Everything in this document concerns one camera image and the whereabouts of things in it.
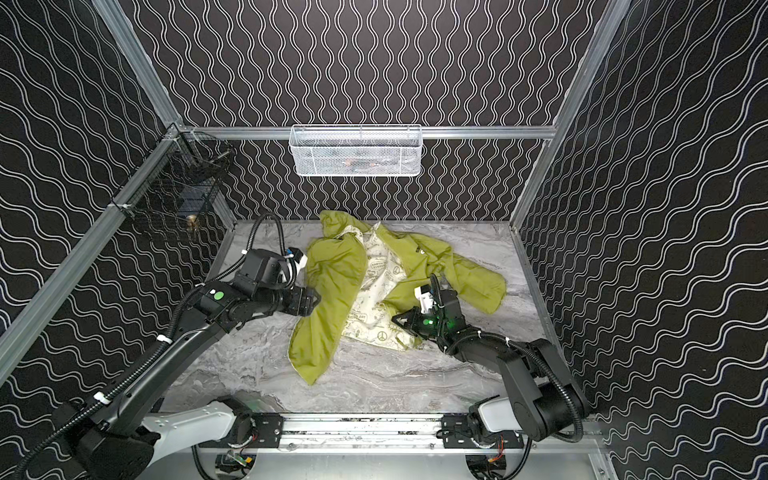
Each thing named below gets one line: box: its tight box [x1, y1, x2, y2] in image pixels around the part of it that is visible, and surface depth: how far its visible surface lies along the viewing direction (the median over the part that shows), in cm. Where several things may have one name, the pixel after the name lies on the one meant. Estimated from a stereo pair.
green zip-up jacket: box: [288, 211, 507, 385], surface depth 100 cm
